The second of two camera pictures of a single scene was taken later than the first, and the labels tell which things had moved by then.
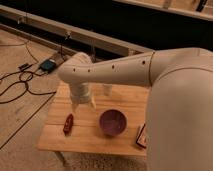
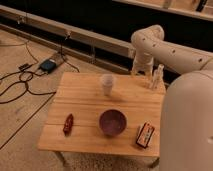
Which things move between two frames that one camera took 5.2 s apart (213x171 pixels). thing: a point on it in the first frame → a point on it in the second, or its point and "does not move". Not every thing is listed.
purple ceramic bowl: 112,122 does not move
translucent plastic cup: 107,89 does not move
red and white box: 141,140 does not move
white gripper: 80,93 → 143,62
